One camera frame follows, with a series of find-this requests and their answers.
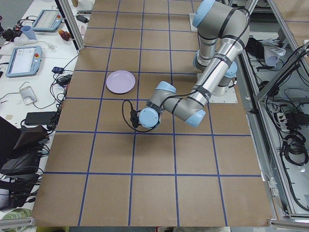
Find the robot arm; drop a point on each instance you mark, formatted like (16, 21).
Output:
(223, 32)

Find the lilac plate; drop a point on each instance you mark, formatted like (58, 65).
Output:
(120, 82)

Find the pink paper cup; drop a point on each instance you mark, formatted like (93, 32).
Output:
(82, 30)

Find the blue plastic cup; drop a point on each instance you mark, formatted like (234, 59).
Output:
(29, 32)

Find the green plate stack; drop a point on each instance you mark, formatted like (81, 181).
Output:
(18, 213)

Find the small blue device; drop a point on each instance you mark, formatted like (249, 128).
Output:
(58, 70)

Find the black power brick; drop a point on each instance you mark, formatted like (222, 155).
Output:
(39, 118)

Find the red toy fruit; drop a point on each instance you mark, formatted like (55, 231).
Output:
(64, 35)

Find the black adapter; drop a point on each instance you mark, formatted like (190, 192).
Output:
(82, 19)

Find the near teach pendant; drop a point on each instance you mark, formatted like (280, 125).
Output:
(24, 61)

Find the teach pendant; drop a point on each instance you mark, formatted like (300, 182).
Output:
(24, 61)
(47, 21)

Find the far teach pendant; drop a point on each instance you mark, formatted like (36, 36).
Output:
(47, 21)

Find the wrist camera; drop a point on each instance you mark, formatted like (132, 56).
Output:
(134, 118)

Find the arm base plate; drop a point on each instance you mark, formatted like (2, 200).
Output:
(225, 91)
(192, 27)

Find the aluminium frame post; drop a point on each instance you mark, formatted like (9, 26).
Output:
(69, 19)

